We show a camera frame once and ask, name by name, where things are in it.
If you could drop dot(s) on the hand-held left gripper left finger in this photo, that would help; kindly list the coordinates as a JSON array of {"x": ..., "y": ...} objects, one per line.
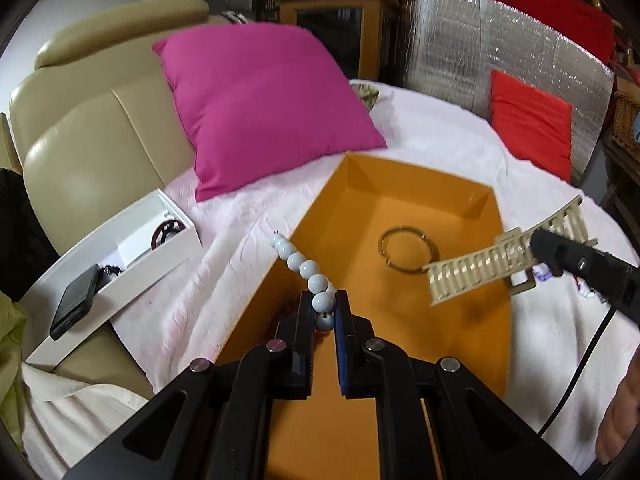
[{"x": 306, "y": 312}]

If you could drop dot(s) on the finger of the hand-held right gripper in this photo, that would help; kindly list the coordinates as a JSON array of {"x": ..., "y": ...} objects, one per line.
[{"x": 590, "y": 267}]

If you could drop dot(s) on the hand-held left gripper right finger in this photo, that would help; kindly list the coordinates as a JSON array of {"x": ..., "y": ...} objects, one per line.
[{"x": 342, "y": 320}]

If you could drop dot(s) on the orange cardboard box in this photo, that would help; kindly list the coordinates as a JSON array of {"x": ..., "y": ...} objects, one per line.
[{"x": 425, "y": 345}]

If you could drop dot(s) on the dark beaded jewelry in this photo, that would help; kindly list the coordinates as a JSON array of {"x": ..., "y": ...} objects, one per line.
[{"x": 111, "y": 270}]

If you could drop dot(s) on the person's right hand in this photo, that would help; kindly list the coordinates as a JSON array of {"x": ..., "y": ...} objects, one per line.
[{"x": 622, "y": 420}]

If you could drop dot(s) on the thin metal bangle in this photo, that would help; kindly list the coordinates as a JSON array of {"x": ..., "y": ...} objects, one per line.
[{"x": 382, "y": 255}]

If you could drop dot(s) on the white cardboard box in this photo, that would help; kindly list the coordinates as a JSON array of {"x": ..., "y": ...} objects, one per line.
[{"x": 165, "y": 266}]

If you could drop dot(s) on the wicker basket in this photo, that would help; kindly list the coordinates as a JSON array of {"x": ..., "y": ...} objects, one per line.
[{"x": 627, "y": 120}]

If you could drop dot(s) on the red cushion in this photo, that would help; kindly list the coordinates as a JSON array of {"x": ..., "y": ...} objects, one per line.
[{"x": 532, "y": 120}]

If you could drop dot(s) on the pale pink blanket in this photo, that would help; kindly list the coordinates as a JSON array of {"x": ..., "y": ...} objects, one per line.
[{"x": 450, "y": 125}]

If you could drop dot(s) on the pink cushion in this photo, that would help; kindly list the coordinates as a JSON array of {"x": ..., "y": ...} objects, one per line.
[{"x": 265, "y": 100}]

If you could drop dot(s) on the patterned fabric pouch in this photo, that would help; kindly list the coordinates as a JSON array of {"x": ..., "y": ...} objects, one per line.
[{"x": 367, "y": 95}]

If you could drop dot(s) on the black smartphone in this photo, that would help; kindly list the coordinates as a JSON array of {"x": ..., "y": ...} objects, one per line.
[{"x": 75, "y": 302}]

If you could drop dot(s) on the cream cloth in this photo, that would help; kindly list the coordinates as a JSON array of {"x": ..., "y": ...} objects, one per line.
[{"x": 75, "y": 410}]

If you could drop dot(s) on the red cloth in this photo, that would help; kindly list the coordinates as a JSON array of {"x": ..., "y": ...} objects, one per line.
[{"x": 550, "y": 10}]

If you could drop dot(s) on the silver insulation sheet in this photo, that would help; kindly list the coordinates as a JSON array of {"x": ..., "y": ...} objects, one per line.
[{"x": 450, "y": 40}]

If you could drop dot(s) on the beige leather sofa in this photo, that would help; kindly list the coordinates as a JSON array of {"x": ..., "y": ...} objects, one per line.
[{"x": 85, "y": 150}]

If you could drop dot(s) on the wooden cabinet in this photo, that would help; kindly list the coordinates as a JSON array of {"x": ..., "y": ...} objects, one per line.
[{"x": 372, "y": 30}]

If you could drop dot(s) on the black cloth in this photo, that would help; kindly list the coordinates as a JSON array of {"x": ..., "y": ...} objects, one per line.
[{"x": 22, "y": 230}]

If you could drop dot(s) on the light green cloth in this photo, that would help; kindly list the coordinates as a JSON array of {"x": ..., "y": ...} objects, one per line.
[{"x": 11, "y": 340}]

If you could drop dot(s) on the striped cloth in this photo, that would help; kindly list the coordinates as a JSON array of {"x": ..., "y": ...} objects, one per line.
[{"x": 235, "y": 16}]

